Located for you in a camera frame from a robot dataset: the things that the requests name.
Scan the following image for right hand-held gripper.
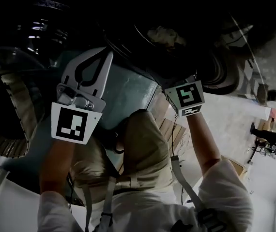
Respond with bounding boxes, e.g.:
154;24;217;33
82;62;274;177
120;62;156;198
164;75;205;118

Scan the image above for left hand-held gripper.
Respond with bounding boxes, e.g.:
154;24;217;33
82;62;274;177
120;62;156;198
50;46;114;146

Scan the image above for grey washing machine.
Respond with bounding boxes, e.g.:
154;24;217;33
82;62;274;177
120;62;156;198
96;0;276;101

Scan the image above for cream white clothes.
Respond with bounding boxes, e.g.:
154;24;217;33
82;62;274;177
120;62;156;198
147;25;186;48

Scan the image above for white woven laundry basket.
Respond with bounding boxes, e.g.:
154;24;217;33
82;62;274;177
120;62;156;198
0;65;46;159

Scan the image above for person's right forearm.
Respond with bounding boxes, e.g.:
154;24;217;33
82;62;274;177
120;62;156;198
185;110;222;178

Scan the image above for person's left forearm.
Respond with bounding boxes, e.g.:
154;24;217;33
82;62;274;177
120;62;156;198
39;138;77;198

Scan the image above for person's beige trousers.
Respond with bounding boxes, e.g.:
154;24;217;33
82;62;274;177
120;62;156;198
70;109;177;203

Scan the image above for brown cardboard box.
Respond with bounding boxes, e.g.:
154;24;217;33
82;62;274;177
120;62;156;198
221;155;248;179

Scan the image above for person's white shirt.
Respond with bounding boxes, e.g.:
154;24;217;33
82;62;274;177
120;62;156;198
37;158;254;232

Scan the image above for thin black cable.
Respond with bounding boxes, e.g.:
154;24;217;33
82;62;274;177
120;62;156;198
169;115;178;157

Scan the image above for grey harness strap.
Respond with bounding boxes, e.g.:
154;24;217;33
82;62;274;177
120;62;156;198
101;176;116;232
81;184;93;232
170;155;203;211

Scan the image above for black strap buckle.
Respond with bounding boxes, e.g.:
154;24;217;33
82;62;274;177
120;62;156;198
196;208;227;232

